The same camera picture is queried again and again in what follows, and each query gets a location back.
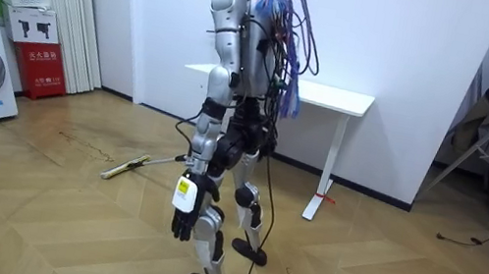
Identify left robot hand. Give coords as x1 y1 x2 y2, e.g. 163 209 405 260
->
165 167 225 247

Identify robot legs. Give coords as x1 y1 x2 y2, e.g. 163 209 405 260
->
186 96 294 274

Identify flat mop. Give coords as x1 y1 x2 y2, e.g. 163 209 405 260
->
98 140 189 193

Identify red tape strip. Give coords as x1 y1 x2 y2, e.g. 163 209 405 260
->
312 192 338 206

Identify robot body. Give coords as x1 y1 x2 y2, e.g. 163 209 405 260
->
186 0 304 163

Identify white desk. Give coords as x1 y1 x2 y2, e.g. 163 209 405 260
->
162 58 378 229

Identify red fire equipment box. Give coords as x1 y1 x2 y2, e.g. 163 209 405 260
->
6 36 76 106

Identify white folding partition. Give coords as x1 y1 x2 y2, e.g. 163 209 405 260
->
3 0 117 100

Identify white cardboard box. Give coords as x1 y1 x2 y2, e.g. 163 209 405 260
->
0 1 65 51

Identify black floor cable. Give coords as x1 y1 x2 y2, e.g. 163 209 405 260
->
242 152 287 274

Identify cable bundle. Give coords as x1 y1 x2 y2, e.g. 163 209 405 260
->
175 0 333 125

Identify thin black cable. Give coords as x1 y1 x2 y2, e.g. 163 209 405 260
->
434 220 489 250

